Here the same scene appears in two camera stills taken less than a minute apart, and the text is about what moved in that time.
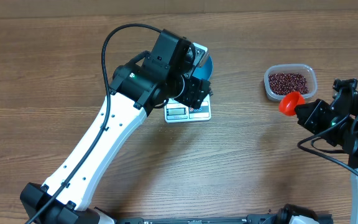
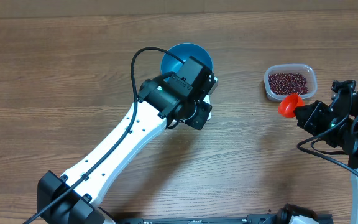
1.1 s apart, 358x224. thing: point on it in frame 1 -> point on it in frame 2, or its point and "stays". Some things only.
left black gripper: x=197 y=92 -> x=204 y=111
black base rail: x=253 y=219 stays
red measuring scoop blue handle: x=288 y=104 stays
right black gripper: x=317 y=115 stays
